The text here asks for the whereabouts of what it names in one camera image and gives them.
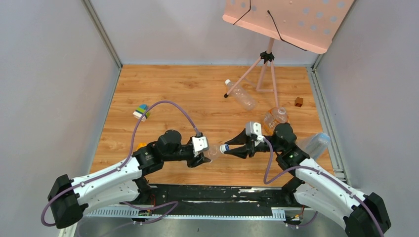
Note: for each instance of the black metal base rail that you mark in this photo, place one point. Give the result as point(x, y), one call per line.
point(193, 200)

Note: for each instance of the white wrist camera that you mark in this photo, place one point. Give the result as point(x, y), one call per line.
point(200, 144)
point(254, 128)

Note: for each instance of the pink music stand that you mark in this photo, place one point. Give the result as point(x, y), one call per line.
point(309, 25)

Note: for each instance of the orange label plastic bottle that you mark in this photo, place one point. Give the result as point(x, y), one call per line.
point(274, 117)

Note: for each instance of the stacked toy building blocks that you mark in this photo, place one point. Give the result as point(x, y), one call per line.
point(142, 112)

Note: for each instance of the small brown cube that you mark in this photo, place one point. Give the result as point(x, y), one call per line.
point(299, 102)

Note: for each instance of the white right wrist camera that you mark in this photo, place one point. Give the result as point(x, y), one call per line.
point(254, 128)

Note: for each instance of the yellow triangular toy block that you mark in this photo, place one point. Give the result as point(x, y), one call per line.
point(140, 145)

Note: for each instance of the clear bottle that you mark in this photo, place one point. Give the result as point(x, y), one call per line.
point(213, 153)
point(242, 97)

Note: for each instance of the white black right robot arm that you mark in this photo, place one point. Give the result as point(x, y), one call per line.
point(359, 214)

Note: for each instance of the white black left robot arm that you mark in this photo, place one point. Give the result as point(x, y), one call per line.
point(108, 180)

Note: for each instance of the white blue bottle cap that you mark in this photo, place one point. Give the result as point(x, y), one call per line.
point(224, 148)

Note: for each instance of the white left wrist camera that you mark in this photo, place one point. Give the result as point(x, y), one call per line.
point(200, 144)

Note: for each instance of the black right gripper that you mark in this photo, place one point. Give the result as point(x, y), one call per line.
point(248, 149)

